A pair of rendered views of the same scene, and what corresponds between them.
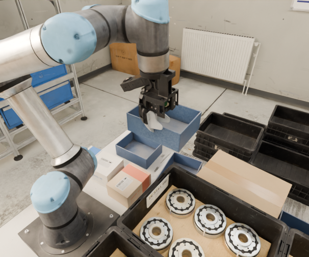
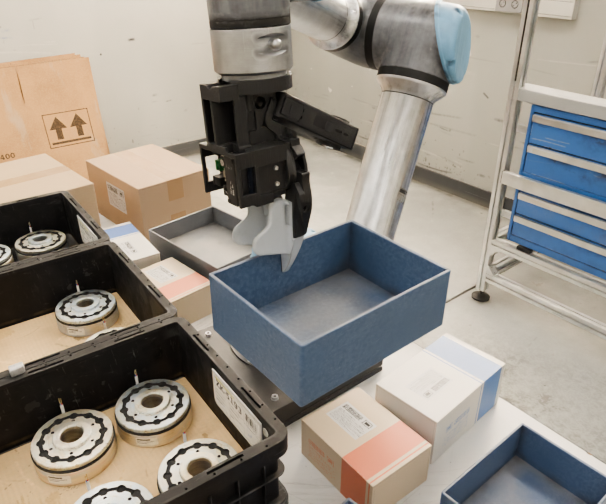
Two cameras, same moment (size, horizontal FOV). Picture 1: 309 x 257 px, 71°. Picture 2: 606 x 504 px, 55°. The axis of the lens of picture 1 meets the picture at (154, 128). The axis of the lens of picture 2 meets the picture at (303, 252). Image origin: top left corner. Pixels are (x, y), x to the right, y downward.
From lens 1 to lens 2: 0.90 m
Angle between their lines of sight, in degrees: 85
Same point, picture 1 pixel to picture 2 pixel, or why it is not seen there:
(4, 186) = (573, 387)
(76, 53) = not seen: outside the picture
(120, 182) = (356, 413)
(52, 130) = (365, 182)
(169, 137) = (238, 284)
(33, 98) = (390, 113)
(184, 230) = (134, 474)
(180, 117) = (358, 353)
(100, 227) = (257, 380)
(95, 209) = not seen: hidden behind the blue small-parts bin
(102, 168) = (408, 378)
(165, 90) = (208, 122)
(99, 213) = not seen: hidden behind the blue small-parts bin
